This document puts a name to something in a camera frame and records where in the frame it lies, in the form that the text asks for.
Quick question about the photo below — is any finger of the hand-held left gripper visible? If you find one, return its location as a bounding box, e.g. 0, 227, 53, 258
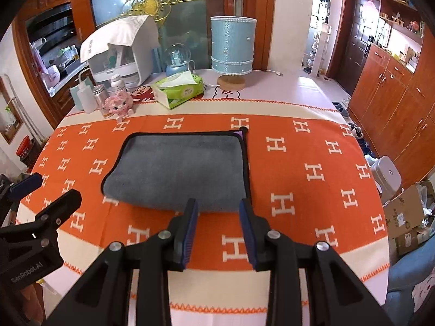
0, 173, 43, 208
0, 189, 83, 245

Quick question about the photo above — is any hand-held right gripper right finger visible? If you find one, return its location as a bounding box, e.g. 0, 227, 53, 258
239, 198, 395, 326

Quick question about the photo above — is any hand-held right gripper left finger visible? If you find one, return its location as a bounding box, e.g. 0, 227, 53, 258
44, 198, 200, 326

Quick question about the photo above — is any grey towel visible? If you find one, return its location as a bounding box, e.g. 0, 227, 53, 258
101, 130, 252, 212

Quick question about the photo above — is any orange patterned blanket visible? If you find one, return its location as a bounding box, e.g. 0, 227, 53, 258
15, 100, 390, 326

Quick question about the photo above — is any teal box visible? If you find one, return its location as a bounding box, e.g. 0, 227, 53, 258
70, 78, 92, 111

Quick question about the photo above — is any white plastic bottle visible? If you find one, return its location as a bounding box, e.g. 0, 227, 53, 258
76, 81, 98, 114

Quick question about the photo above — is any glass jar with metal lid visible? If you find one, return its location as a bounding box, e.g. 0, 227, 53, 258
92, 85, 110, 118

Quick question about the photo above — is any pink toy figure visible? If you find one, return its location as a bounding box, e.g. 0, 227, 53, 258
104, 91, 134, 122

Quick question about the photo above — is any white pill bottle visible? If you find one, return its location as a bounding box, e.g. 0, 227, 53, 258
109, 74, 126, 92

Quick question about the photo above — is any green tissue pack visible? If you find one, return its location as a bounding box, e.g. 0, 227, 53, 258
151, 73, 204, 110

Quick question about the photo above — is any white plastic stool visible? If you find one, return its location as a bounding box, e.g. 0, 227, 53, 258
368, 156, 403, 205

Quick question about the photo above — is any cartoon printed tablecloth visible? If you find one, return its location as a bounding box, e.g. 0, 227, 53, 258
128, 68, 341, 110

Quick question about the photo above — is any cardboard box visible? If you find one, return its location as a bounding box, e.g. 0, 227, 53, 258
382, 184, 435, 259

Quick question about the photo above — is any blue chair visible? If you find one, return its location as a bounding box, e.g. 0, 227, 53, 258
386, 254, 435, 315

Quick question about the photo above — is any white covered storage box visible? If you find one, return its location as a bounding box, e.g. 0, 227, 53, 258
79, 15, 160, 87

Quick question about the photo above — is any glass snow globe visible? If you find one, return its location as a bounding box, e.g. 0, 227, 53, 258
165, 43, 193, 77

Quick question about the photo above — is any blue table lamp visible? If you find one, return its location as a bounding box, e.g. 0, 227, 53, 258
210, 15, 256, 90

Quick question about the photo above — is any white shelf rack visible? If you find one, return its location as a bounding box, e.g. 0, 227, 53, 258
307, 23, 332, 77

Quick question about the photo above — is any dark brown door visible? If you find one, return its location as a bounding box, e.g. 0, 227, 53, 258
343, 0, 378, 77

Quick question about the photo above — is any wooden wall cabinet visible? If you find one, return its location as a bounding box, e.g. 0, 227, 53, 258
347, 0, 435, 191

